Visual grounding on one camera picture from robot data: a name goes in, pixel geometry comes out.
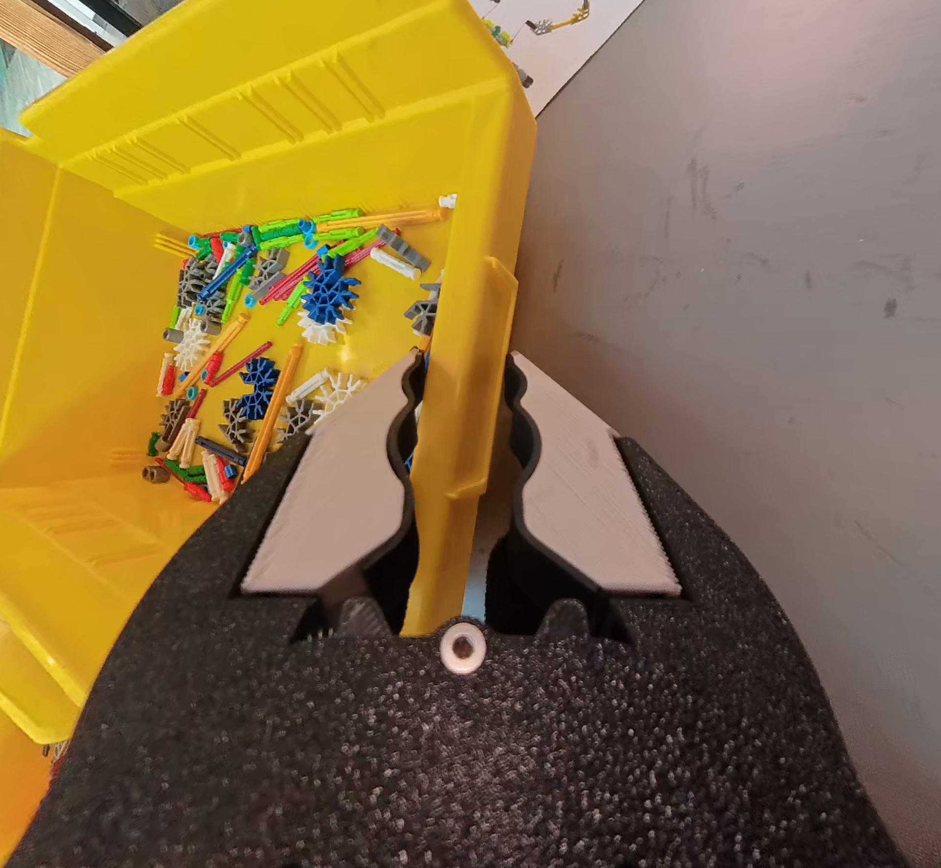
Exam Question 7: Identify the pile of colourful building pieces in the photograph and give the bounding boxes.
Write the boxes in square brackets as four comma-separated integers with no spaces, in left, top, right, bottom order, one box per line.
[143,193,458,505]

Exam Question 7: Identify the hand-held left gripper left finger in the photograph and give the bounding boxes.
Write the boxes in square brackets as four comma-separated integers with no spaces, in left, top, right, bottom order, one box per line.
[240,352,426,635]

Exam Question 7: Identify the wooden post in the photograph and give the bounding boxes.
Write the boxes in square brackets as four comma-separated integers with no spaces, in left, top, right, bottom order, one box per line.
[0,0,122,79]

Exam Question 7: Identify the grey desk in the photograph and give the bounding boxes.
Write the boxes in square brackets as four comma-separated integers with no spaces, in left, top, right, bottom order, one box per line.
[470,0,941,840]

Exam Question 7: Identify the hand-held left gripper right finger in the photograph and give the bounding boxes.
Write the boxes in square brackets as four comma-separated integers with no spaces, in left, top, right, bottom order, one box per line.
[505,351,682,599]

